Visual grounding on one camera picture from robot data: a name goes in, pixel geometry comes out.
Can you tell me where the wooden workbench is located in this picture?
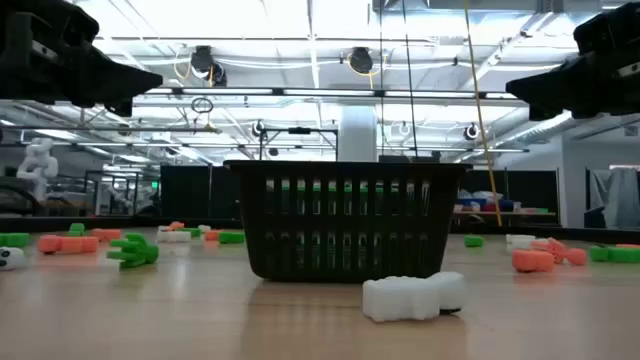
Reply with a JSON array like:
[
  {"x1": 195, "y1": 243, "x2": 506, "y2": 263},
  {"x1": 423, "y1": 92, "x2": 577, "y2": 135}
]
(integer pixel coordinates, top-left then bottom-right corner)
[{"x1": 452, "y1": 210, "x2": 557, "y2": 218}]

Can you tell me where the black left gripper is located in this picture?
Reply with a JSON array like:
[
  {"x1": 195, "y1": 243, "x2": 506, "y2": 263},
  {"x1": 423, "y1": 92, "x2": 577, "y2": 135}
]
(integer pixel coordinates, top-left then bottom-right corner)
[{"x1": 0, "y1": 0, "x2": 164, "y2": 118}]

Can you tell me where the white building pillar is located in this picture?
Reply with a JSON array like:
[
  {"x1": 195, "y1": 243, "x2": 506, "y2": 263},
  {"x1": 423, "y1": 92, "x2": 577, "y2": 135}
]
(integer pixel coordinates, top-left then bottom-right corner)
[{"x1": 338, "y1": 105, "x2": 379, "y2": 162}]

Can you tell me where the black overhead frame bar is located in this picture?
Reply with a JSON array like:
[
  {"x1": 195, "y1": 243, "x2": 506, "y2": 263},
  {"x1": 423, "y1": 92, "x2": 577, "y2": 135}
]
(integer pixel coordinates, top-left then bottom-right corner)
[{"x1": 132, "y1": 85, "x2": 530, "y2": 107}]

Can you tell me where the grey cloth cover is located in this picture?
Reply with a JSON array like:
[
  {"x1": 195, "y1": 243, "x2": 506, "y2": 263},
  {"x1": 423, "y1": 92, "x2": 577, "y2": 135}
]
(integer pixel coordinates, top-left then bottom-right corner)
[{"x1": 589, "y1": 167, "x2": 640, "y2": 230}]

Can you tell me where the thin black hanging cable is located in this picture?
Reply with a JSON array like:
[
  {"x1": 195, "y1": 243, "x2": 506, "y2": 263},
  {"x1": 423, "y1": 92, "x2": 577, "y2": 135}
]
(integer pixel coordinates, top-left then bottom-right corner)
[{"x1": 378, "y1": 0, "x2": 385, "y2": 162}]

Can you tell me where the green slotted plastic basket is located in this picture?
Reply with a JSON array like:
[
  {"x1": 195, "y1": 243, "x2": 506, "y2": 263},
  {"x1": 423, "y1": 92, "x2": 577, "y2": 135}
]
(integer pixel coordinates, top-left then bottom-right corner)
[{"x1": 267, "y1": 182, "x2": 431, "y2": 216}]

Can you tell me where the black slotted plastic basket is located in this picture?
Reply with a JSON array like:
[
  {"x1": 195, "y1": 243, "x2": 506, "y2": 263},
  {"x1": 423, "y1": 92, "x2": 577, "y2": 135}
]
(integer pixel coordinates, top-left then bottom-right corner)
[{"x1": 223, "y1": 159, "x2": 473, "y2": 284}]

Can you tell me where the black background rig frame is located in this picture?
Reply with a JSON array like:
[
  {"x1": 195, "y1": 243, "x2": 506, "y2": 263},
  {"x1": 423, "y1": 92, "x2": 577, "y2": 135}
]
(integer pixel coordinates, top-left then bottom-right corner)
[{"x1": 258, "y1": 126, "x2": 340, "y2": 162}]

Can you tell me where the blue plastic bin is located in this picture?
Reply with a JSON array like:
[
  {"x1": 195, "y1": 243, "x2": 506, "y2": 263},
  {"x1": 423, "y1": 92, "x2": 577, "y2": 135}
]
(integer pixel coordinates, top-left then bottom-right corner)
[{"x1": 457, "y1": 197, "x2": 516, "y2": 212}]

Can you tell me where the black partition panel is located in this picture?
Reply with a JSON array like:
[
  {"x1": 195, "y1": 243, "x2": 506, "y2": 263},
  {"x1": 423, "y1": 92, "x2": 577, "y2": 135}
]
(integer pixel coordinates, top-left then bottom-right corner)
[
  {"x1": 159, "y1": 164, "x2": 241, "y2": 220},
  {"x1": 469, "y1": 169, "x2": 560, "y2": 221}
]

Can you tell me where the yellow hanging cable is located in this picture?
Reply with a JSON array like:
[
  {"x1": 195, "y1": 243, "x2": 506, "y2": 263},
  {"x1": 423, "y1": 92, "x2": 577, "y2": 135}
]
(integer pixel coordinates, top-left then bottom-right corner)
[{"x1": 462, "y1": 0, "x2": 504, "y2": 228}]

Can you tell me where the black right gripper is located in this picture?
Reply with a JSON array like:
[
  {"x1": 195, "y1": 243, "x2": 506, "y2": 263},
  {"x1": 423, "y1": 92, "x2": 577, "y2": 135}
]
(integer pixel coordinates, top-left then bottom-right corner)
[{"x1": 505, "y1": 1, "x2": 640, "y2": 121}]

